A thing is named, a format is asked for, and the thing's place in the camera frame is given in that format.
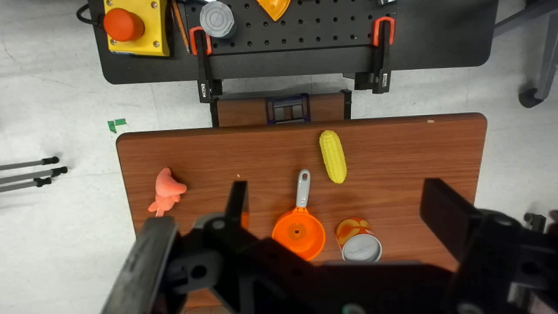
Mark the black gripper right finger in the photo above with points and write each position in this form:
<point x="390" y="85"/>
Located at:
<point x="449" y="216"/>

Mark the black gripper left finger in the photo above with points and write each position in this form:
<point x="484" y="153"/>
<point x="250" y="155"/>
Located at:
<point x="238" y="207"/>

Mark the orange toy pan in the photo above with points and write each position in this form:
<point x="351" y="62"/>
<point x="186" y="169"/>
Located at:
<point x="299" y="230"/>

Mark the pink toy shrimp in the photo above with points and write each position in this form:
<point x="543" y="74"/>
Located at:
<point x="168" y="193"/>

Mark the wooden table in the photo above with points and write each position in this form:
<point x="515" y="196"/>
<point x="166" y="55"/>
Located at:
<point x="388" y="162"/>

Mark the orange labelled tin can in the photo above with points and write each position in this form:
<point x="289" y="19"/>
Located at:
<point x="357" y="242"/>

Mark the yellow toy corn cob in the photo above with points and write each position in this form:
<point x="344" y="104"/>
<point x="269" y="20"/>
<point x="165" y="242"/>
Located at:
<point x="334" y="156"/>

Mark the green tape marker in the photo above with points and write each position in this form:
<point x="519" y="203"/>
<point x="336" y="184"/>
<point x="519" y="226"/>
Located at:
<point x="116" y="125"/>

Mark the left orange black clamp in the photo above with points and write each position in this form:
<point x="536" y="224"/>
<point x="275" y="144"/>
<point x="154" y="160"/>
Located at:
<point x="201" y="46"/>

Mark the orange black clamp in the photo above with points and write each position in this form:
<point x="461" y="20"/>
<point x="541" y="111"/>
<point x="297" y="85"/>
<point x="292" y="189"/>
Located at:
<point x="201" y="46"/>
<point x="383" y="39"/>

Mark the right orange black clamp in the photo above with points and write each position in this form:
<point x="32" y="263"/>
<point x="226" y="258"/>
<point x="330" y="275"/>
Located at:
<point x="383" y="39"/>

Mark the orange yellow shield piece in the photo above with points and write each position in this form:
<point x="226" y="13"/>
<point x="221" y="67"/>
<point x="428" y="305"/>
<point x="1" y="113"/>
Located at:
<point x="275" y="10"/>

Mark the black tripod legs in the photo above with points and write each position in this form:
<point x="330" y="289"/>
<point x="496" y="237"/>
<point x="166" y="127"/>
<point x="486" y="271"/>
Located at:
<point x="30" y="174"/>

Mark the black pegboard panel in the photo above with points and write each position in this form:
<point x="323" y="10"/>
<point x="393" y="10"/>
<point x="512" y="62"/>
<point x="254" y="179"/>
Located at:
<point x="336" y="38"/>

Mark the yellow box red button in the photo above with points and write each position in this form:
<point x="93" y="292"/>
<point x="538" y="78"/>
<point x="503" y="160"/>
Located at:
<point x="137" y="27"/>

